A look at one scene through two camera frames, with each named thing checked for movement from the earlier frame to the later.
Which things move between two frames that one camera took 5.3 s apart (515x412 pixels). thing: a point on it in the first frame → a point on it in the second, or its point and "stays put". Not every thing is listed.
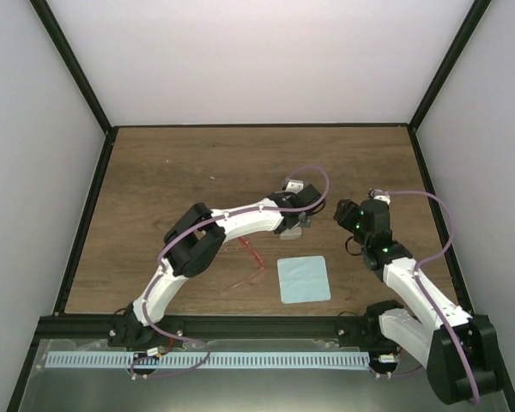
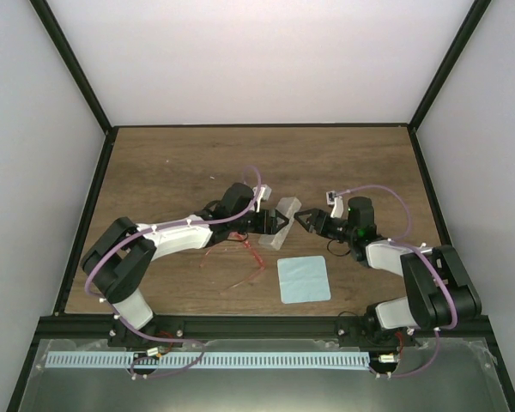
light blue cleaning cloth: (303, 279) stays put
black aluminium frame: (63, 328) stays put
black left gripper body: (299, 215) → (240, 225)
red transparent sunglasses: (255, 254) stays put
